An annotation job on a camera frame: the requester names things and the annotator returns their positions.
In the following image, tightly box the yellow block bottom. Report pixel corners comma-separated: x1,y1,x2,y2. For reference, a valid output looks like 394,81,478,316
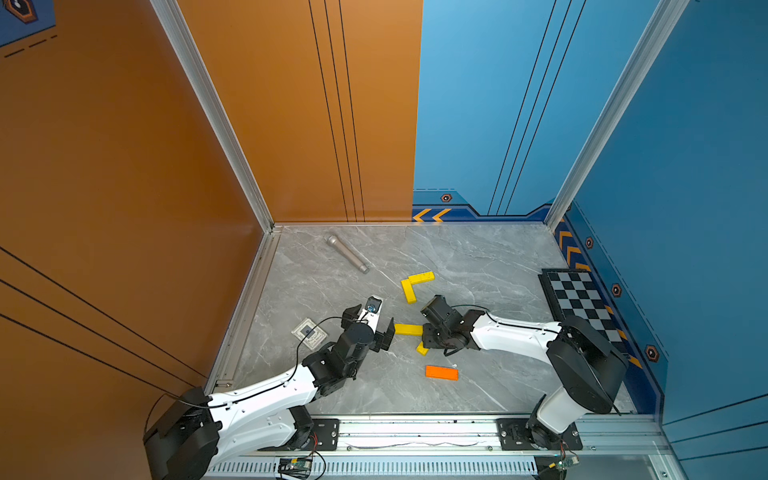
395,324,423,337

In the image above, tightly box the orange block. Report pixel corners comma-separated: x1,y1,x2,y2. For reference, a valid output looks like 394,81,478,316
425,365,459,381

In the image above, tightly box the yellow block top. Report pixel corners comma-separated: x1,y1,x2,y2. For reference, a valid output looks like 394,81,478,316
408,271,435,285

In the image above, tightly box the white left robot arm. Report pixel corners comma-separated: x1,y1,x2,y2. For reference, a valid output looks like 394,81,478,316
143,296,395,479

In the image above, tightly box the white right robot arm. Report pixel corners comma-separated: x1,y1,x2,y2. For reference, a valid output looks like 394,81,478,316
421,295,629,450

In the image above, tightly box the small square tag card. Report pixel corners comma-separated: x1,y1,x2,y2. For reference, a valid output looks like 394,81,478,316
292,318,327,350

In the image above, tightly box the grey metal microphone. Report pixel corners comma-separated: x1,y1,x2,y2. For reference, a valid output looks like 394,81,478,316
326,234,370,274

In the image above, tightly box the black white chessboard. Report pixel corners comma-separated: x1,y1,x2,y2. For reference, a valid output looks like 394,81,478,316
538,268,630,359

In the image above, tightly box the left green circuit board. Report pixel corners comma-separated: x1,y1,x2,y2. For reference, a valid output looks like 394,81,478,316
277,457,314,480

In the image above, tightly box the green circuit board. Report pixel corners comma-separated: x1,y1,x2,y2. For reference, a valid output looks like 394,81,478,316
277,457,314,480
533,456,580,480

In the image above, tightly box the right green circuit board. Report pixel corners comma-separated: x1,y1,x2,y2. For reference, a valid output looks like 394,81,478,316
533,456,580,480

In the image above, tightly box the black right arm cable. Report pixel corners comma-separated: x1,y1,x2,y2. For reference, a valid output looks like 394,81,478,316
449,303,565,335

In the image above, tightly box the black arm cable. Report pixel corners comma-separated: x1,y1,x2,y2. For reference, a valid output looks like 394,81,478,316
142,315,346,433
449,303,565,335

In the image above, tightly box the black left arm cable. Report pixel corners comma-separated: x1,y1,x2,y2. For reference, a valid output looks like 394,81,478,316
142,315,346,433

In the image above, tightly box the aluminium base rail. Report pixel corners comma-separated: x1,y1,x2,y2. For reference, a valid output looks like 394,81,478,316
205,414,685,479

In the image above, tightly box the left corner aluminium post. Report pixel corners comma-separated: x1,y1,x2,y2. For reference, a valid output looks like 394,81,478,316
150,0,274,235

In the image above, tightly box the corner aluminium post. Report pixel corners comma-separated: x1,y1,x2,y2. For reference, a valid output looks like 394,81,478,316
150,0,274,235
544,0,689,232

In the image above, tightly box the right corner aluminium post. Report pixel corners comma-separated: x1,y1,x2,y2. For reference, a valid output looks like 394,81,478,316
544,0,689,232

